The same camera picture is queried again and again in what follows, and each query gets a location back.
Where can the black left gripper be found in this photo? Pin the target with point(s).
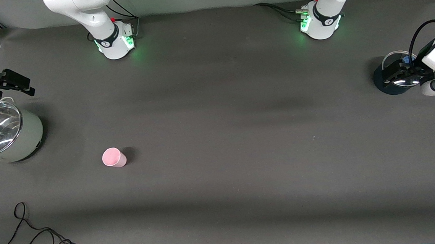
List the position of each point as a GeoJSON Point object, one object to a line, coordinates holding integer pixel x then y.
{"type": "Point", "coordinates": [415, 70]}

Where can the pink plastic cup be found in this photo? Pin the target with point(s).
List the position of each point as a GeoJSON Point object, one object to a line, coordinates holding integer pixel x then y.
{"type": "Point", "coordinates": [112, 157]}

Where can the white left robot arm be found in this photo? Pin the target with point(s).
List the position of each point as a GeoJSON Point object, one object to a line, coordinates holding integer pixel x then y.
{"type": "Point", "coordinates": [325, 18]}

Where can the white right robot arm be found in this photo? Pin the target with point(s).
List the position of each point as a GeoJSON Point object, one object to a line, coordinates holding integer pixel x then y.
{"type": "Point", "coordinates": [91, 16]}

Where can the glass lid with blue knob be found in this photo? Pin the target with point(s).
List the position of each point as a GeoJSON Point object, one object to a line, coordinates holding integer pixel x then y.
{"type": "Point", "coordinates": [393, 59]}

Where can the dark blue saucepan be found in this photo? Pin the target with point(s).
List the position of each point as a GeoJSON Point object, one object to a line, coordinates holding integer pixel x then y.
{"type": "Point", "coordinates": [385, 89]}

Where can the sage green cooking pot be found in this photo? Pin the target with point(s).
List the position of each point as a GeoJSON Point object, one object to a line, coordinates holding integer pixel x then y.
{"type": "Point", "coordinates": [27, 139]}

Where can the dark grey table mat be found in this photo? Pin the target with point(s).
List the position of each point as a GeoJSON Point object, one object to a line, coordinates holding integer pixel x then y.
{"type": "Point", "coordinates": [218, 137]}

